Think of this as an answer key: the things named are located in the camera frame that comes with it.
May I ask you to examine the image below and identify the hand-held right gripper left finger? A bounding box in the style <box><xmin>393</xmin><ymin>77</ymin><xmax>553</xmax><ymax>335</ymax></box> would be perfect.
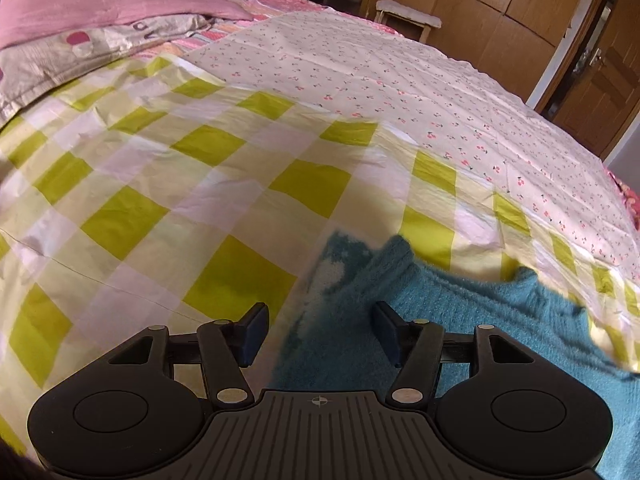
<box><xmin>107</xmin><ymin>302</ymin><xmax>271</xmax><ymax>408</ymax></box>

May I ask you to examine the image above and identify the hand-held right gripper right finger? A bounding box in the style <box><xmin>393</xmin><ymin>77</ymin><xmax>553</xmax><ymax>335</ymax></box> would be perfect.
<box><xmin>372</xmin><ymin>301</ymin><xmax>537</xmax><ymax>406</ymax></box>

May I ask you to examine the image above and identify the teal knitted sweater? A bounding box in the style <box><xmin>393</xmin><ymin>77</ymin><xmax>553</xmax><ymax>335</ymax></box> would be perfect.
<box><xmin>270</xmin><ymin>230</ymin><xmax>640</xmax><ymax>480</ymax></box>

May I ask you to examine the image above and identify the yellow-green checked bed sheet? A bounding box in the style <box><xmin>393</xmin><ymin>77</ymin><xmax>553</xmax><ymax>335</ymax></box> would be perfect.
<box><xmin>0</xmin><ymin>55</ymin><xmax>640</xmax><ymax>461</ymax></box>

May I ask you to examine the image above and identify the cherry print bed sheet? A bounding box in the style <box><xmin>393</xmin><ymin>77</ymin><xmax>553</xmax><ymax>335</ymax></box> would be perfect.
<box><xmin>182</xmin><ymin>10</ymin><xmax>640</xmax><ymax>268</ymax></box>

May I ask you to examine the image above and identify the wooden door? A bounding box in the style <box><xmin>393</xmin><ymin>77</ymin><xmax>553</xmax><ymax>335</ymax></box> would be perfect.
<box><xmin>542</xmin><ymin>0</ymin><xmax>640</xmax><ymax>161</ymax></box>

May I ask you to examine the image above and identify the stool with white cushion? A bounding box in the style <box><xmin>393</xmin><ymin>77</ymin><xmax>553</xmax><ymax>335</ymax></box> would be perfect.
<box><xmin>375</xmin><ymin>0</ymin><xmax>443</xmax><ymax>43</ymax></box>

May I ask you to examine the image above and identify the grey printed pillow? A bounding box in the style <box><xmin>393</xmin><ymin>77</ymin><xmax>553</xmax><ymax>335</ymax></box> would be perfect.
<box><xmin>0</xmin><ymin>12</ymin><xmax>213</xmax><ymax>123</ymax></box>

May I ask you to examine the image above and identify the wooden wardrobe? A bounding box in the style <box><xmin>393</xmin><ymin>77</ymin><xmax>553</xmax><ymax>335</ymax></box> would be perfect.
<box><xmin>315</xmin><ymin>0</ymin><xmax>601</xmax><ymax>106</ymax></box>

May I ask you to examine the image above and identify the pink pillow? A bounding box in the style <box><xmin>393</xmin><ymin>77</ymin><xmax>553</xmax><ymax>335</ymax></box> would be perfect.
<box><xmin>0</xmin><ymin>0</ymin><xmax>251</xmax><ymax>51</ymax></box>

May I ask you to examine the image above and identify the metal door handle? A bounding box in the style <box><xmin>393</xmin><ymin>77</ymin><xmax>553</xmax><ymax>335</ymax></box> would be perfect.
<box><xmin>575</xmin><ymin>47</ymin><xmax>608</xmax><ymax>73</ymax></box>

